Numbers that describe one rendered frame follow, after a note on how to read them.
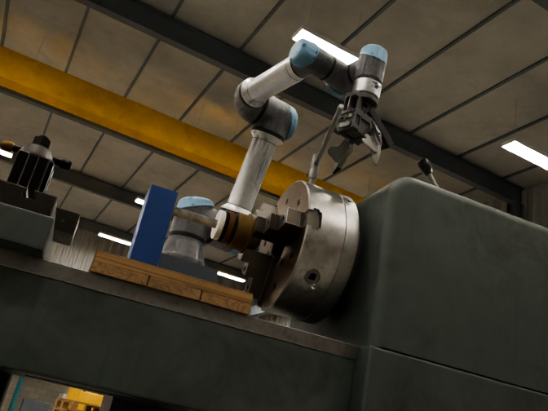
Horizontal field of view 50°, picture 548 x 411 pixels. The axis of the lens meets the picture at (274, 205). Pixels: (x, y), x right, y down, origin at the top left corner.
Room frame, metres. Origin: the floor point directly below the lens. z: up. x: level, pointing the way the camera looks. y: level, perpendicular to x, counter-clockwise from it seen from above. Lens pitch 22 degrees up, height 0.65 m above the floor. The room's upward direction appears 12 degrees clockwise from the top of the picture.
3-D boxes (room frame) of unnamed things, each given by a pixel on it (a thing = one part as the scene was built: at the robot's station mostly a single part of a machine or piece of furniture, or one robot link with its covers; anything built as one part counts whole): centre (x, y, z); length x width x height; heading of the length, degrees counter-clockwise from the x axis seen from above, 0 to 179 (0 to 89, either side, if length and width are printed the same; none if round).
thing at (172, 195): (1.22, 0.25, 1.00); 0.08 x 0.06 x 0.23; 17
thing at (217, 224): (1.24, 0.17, 1.08); 0.13 x 0.07 x 0.07; 107
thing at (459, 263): (1.46, -0.46, 1.06); 0.59 x 0.48 x 0.39; 107
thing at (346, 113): (1.31, -0.17, 1.46); 0.09 x 0.08 x 0.12; 126
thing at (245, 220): (1.28, 0.06, 1.08); 0.09 x 0.09 x 0.09; 17
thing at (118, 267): (1.23, 0.20, 0.88); 0.36 x 0.30 x 0.04; 17
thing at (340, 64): (1.39, -0.11, 1.63); 0.11 x 0.11 x 0.08; 30
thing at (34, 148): (1.21, 0.54, 1.13); 0.08 x 0.08 x 0.03
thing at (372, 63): (1.31, -0.18, 1.62); 0.09 x 0.08 x 0.11; 30
